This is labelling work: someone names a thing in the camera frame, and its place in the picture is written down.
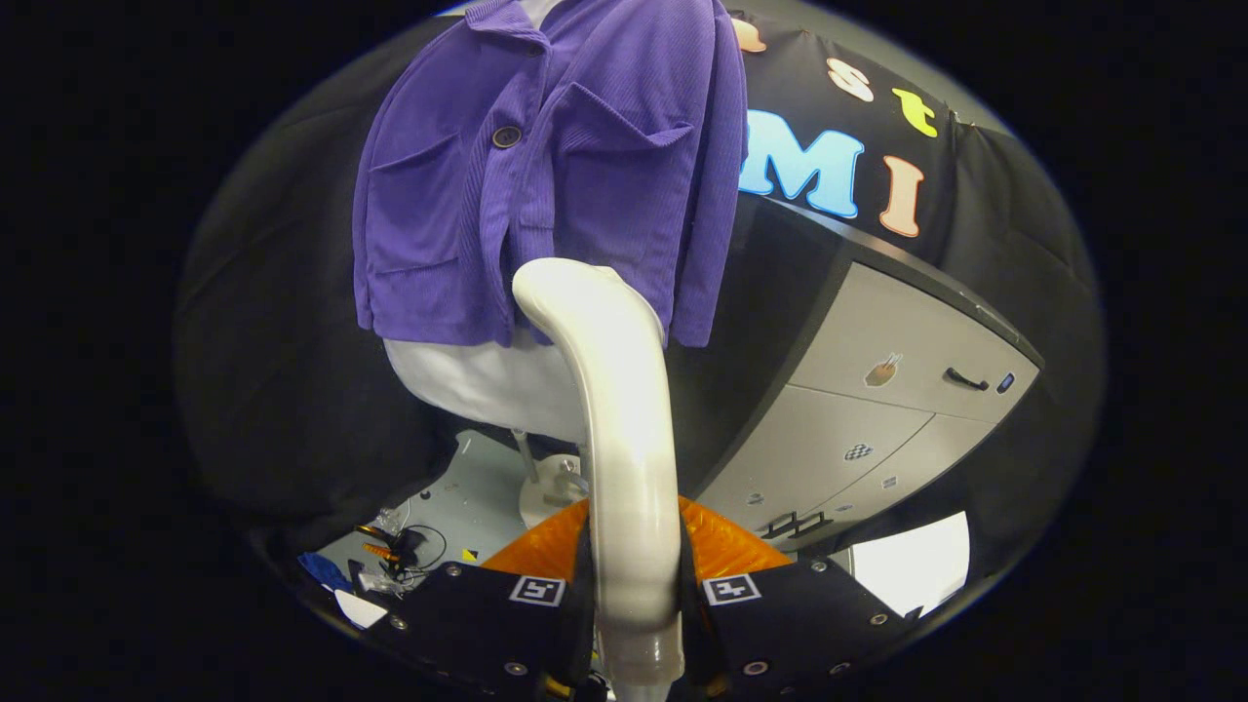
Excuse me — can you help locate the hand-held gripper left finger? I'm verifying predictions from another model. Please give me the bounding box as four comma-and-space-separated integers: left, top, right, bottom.
363, 497, 598, 701

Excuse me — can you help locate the tangle of black cables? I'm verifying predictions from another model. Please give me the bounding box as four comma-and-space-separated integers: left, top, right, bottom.
388, 525, 449, 588

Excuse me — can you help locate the white sheet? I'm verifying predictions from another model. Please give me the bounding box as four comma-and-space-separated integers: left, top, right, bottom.
850, 511, 972, 618

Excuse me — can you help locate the white rounded box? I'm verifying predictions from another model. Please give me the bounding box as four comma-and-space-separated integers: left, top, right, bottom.
333, 589, 389, 631

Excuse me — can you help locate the orange and black tool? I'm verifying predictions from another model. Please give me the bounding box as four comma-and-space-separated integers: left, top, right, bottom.
355, 523, 422, 576

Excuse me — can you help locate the white garment steamer handle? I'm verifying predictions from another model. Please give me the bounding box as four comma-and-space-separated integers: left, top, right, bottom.
512, 256, 686, 702

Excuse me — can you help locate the grey drawer cabinet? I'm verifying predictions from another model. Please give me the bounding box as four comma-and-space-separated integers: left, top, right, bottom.
673, 190, 1046, 547

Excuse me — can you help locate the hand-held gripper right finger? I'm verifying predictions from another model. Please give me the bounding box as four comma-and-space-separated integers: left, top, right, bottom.
675, 495, 919, 701

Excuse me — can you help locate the blue cloth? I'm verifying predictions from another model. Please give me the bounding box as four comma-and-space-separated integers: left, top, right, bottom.
297, 552, 353, 592

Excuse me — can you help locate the purple corduroy jacket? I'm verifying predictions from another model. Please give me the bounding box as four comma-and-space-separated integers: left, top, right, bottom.
353, 0, 750, 349

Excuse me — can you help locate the white mannequin torso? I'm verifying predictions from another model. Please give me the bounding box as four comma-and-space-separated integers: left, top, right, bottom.
383, 0, 588, 446

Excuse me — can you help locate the round mannequin stand base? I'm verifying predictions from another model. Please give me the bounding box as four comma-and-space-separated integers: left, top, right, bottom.
517, 429, 592, 529

